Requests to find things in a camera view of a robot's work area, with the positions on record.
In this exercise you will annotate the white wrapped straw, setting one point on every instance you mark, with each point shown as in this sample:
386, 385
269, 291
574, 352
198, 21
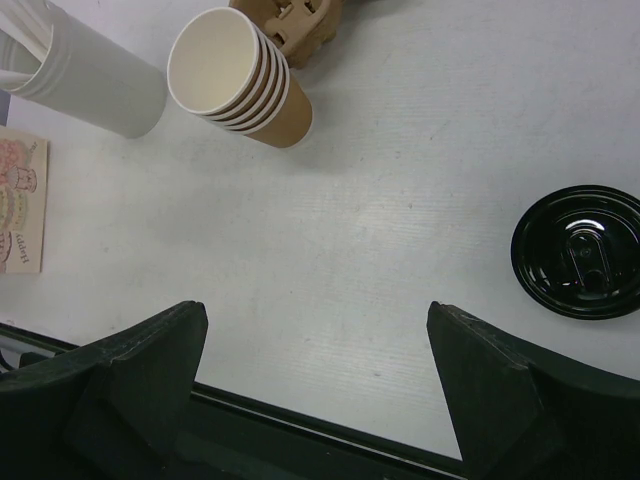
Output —
30, 24

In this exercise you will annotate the brown cardboard cup carrier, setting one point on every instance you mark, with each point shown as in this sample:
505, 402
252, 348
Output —
297, 27

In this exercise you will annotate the white cylindrical straw holder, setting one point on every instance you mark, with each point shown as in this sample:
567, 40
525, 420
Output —
85, 75

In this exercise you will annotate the stack of brown paper cups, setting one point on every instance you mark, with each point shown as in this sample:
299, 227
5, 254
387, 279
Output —
222, 69

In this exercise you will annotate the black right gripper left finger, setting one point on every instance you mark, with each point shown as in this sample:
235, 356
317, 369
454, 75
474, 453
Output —
111, 409

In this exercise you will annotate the printed paper takeout bag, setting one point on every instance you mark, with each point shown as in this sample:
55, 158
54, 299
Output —
24, 174

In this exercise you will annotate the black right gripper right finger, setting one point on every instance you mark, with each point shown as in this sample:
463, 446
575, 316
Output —
521, 411

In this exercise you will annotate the black plastic cup lid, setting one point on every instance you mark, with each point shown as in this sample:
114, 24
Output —
576, 252

